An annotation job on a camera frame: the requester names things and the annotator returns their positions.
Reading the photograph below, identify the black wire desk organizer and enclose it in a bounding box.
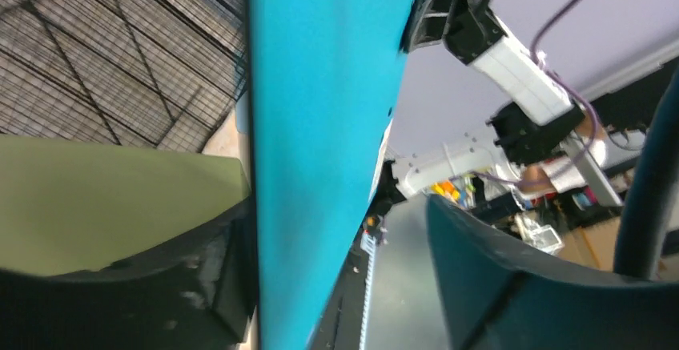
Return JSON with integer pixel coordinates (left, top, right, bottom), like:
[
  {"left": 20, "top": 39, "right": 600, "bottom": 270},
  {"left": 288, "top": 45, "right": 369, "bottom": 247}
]
[{"left": 1, "top": 0, "right": 245, "bottom": 152}]

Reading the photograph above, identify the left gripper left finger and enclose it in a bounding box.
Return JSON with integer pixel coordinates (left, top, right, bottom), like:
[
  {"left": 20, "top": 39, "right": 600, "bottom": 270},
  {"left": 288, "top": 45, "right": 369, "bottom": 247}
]
[{"left": 1, "top": 200, "right": 258, "bottom": 349}]

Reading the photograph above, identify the teal folder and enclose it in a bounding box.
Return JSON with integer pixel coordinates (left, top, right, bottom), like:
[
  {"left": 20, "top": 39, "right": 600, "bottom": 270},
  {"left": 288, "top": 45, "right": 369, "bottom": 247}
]
[{"left": 249, "top": 0, "right": 414, "bottom": 349}]

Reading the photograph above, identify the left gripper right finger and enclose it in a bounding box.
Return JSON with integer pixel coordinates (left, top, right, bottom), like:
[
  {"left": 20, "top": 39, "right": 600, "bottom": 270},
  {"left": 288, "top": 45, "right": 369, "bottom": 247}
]
[{"left": 427, "top": 195, "right": 678, "bottom": 349}]

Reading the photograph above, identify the green rectangular box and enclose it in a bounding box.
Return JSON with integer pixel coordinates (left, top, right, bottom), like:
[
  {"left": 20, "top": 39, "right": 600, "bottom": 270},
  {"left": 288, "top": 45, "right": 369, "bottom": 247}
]
[{"left": 1, "top": 135, "right": 250, "bottom": 276}]

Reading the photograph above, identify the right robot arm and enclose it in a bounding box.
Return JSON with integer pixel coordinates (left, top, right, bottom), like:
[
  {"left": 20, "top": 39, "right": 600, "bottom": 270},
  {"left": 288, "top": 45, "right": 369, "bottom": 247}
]
[{"left": 393, "top": 0, "right": 605, "bottom": 199}]

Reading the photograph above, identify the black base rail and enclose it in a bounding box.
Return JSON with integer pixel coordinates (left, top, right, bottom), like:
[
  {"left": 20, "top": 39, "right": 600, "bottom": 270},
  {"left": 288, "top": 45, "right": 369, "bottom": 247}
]
[{"left": 308, "top": 199, "right": 396, "bottom": 350}]

